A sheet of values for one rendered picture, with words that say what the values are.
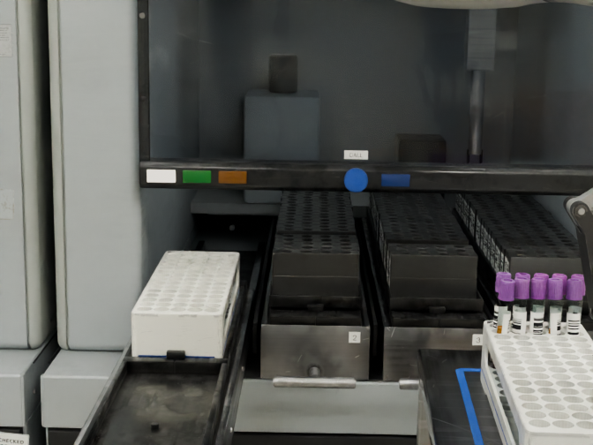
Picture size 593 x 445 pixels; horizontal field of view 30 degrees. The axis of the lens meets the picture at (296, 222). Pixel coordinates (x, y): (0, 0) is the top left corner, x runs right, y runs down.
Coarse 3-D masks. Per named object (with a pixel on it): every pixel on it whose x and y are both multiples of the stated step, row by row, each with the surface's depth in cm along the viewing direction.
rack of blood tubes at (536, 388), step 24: (504, 336) 109; (528, 336) 109; (552, 336) 109; (576, 336) 109; (504, 360) 102; (528, 360) 102; (552, 360) 102; (576, 360) 102; (504, 384) 97; (528, 384) 96; (552, 384) 96; (576, 384) 96; (504, 408) 105; (528, 408) 91; (552, 408) 91; (576, 408) 91; (504, 432) 97; (528, 432) 85; (552, 432) 85; (576, 432) 85
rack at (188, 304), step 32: (192, 256) 146; (224, 256) 146; (160, 288) 132; (192, 288) 132; (224, 288) 132; (160, 320) 120; (192, 320) 120; (224, 320) 138; (160, 352) 121; (192, 352) 121
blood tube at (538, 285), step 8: (536, 280) 109; (544, 280) 109; (536, 288) 109; (544, 288) 109; (536, 296) 109; (544, 296) 109; (536, 304) 109; (536, 312) 109; (536, 320) 109; (536, 328) 110
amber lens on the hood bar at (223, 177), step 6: (222, 174) 139; (228, 174) 139; (234, 174) 139; (240, 174) 139; (246, 174) 139; (222, 180) 139; (228, 180) 139; (234, 180) 139; (240, 180) 139; (246, 180) 139
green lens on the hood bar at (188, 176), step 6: (186, 174) 139; (192, 174) 139; (198, 174) 139; (204, 174) 139; (210, 174) 139; (186, 180) 139; (192, 180) 139; (198, 180) 139; (204, 180) 139; (210, 180) 139
